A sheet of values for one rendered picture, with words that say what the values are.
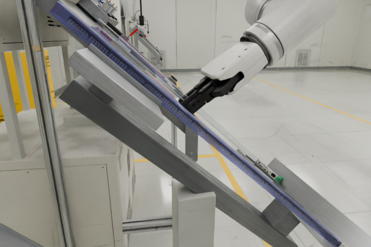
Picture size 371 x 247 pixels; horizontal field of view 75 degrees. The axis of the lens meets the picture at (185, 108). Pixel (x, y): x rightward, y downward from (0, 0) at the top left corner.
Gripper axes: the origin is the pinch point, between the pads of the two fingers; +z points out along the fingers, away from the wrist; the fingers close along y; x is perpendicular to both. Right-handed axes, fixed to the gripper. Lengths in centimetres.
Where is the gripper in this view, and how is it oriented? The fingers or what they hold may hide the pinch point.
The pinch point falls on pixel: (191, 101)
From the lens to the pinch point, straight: 46.1
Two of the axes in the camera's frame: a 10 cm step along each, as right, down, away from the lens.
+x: 5.9, 7.3, 3.5
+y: 2.2, 2.8, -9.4
